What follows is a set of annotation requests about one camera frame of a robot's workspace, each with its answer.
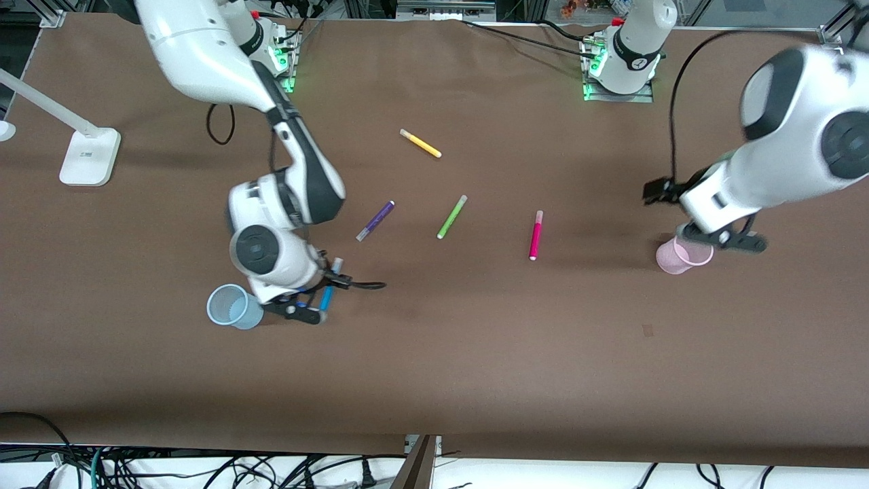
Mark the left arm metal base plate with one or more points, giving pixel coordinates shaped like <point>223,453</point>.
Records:
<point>618,99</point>

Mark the colourful decoration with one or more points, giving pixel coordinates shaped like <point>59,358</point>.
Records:
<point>577,8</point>

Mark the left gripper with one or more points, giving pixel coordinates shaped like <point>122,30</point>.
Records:
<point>660,191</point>

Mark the blue marker pen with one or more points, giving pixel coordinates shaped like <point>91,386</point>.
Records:
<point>327,297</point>

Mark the yellow marker pen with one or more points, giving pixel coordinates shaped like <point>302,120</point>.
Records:
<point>421,143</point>

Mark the pink marker pen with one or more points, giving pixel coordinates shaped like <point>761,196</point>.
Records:
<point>535,238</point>

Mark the green marker pen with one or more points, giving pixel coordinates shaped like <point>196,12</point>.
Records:
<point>451,217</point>

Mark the purple marker pen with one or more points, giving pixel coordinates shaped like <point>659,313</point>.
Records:
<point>375,221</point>

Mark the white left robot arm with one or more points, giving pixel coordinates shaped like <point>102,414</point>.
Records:
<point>801,102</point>

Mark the metal table frame bracket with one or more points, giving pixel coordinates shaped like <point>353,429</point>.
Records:
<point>421,468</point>

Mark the aluminium frame extrusion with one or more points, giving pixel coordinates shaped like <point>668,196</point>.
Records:
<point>49,15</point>
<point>838,30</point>

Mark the brown table cover sheet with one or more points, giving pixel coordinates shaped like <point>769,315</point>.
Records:
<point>434,373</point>

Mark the white desk lamp stand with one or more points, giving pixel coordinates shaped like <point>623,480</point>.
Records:
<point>88,159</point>

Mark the light pink plastic cup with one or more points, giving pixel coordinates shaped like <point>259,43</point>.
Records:
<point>672,261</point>

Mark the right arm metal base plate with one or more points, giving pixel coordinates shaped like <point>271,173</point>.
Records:
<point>288,81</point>

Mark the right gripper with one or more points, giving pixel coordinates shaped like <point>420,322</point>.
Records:
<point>332,277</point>

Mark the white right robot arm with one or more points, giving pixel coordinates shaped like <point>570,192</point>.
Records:
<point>197,54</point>

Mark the grey metal box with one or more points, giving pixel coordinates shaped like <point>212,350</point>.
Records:
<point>445,8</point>

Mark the light blue plastic cup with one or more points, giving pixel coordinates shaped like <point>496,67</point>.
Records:
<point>231,309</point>

